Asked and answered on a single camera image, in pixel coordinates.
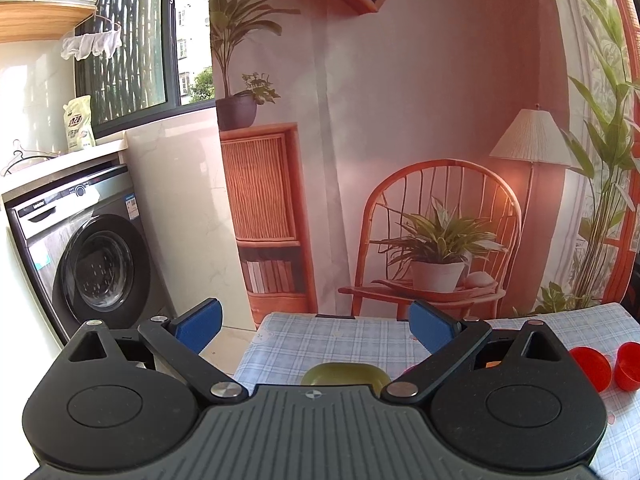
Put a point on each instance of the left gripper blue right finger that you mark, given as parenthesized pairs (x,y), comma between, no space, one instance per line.
(450,343)

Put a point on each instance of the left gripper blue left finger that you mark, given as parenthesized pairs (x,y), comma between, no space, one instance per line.
(177,344)

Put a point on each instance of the green plate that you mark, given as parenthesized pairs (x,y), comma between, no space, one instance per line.
(346,374)

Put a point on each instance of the large red bowl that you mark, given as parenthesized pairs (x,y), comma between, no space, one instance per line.
(594,365)

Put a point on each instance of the blue plaid tablecloth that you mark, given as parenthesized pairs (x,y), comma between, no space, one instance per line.
(435,398)

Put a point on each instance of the grey washing machine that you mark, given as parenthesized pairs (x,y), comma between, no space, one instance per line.
(83,246)

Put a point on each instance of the small red bowl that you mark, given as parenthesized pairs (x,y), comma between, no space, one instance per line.
(627,367)

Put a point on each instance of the printed room backdrop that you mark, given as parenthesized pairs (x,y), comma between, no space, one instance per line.
(524,113)

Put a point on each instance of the black-framed window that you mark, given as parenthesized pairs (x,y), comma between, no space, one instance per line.
(160,65)

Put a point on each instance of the white hanging cloth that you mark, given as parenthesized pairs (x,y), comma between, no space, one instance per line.
(94,43)

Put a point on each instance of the wooden shelf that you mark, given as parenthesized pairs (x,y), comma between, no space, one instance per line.
(40,21)

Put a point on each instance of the black wire hanger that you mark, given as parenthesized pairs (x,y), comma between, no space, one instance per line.
(21,156)

